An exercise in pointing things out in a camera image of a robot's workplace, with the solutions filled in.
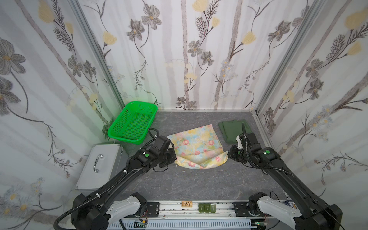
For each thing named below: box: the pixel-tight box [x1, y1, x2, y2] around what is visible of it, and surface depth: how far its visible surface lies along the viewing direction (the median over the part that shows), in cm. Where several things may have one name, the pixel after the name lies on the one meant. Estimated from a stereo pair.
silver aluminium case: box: [75, 143, 129, 192], surface depth 77 cm
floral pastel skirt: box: [167, 124, 230, 170], surface depth 100 cm
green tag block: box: [198, 203, 217, 213], surface depth 75 cm
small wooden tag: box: [181, 200, 194, 208], surface depth 76 cm
